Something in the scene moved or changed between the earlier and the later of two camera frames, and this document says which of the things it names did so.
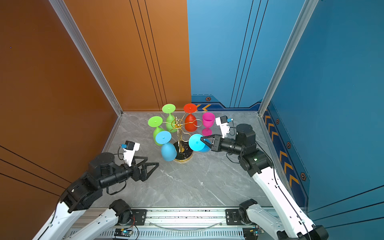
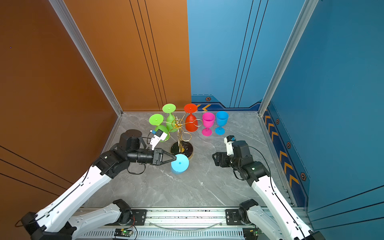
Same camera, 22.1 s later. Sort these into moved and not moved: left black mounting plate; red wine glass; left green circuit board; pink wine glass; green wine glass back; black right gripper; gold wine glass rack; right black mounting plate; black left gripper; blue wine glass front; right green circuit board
Moved: blue wine glass front; black right gripper; black left gripper
Not moved: right black mounting plate; green wine glass back; red wine glass; gold wine glass rack; left black mounting plate; left green circuit board; pink wine glass; right green circuit board
